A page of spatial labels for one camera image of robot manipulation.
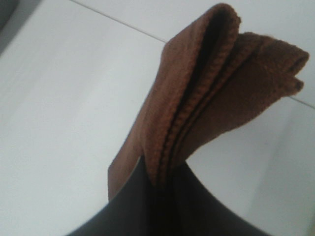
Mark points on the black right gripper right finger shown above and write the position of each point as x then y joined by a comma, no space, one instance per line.
190,210

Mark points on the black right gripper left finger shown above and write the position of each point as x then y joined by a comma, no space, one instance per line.
130,213

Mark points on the brown towel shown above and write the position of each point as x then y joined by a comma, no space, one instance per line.
211,79

